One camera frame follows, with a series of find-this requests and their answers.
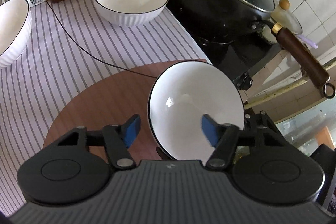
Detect striped pink table mat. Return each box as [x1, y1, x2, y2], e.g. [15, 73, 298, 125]
[1, 0, 206, 215]

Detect thin black wire on mat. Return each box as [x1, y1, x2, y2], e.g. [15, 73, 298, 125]
[45, 0, 158, 79]

